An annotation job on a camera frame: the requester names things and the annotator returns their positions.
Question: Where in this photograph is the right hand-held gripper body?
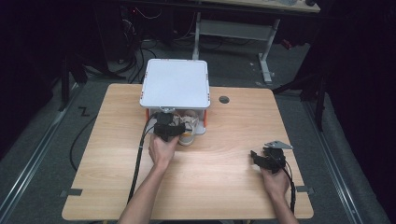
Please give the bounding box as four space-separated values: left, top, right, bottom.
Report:
262 140 293 175

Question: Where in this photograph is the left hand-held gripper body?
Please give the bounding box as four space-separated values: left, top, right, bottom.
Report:
153 106 179 143

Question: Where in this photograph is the white two-tier shoe rack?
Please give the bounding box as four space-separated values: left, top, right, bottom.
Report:
139 58 211 135

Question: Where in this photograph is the person's right hand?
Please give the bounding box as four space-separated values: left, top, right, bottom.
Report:
261 167 290 200

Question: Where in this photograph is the person's left hand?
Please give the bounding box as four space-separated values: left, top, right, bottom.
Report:
148 133 180 169

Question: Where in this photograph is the grey tape strip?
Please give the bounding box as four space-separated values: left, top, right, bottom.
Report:
295 185 316 196
60 188 84 198

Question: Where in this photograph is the black metal stand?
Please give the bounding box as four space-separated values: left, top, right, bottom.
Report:
273 69 329 133
58 50 90 112

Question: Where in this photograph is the black zigzag floor tape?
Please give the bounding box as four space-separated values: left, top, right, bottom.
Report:
78 105 92 118

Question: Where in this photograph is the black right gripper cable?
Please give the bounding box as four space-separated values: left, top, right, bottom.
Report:
279 160 297 216

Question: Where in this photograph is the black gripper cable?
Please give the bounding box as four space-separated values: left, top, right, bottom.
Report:
68 113 157 203
279 160 297 216

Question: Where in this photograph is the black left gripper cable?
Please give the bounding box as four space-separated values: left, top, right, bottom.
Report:
68 113 157 203

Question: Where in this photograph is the metal floor rail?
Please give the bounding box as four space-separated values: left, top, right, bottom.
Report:
0 83 80 217
303 99 364 224

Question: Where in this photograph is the bundle of black floor cables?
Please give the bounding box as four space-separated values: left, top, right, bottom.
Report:
120 6 158 84

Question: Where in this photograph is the wooden desk with white frame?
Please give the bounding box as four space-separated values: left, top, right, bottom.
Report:
191 0 321 86

